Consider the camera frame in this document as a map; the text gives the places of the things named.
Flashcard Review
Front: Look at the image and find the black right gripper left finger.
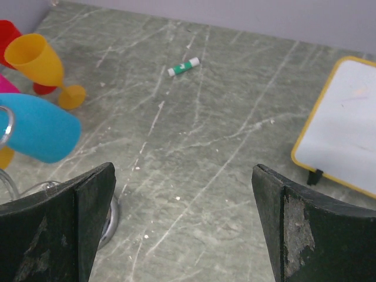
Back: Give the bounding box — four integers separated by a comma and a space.
1, 162, 116, 281

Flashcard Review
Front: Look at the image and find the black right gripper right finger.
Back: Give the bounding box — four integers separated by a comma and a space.
251, 164, 375, 281

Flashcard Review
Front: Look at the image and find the orange wine glass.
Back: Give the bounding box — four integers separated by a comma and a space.
4, 33, 86, 110
0, 146, 15, 170

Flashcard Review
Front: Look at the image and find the blue plastic wine glass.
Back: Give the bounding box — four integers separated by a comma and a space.
1, 93, 81, 163

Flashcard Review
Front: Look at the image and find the pink plastic wine glass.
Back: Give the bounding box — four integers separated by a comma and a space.
0, 74, 20, 93

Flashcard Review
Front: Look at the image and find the red plastic wine glass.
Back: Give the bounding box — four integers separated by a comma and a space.
0, 19, 56, 95

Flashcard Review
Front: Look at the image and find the chrome wine glass rack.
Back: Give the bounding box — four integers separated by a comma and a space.
1, 118, 120, 250

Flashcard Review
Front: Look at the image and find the green white marker pen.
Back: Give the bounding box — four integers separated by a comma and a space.
167, 57, 200, 77

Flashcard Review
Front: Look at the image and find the small whiteboard wooden frame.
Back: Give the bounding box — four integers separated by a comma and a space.
291, 56, 375, 197

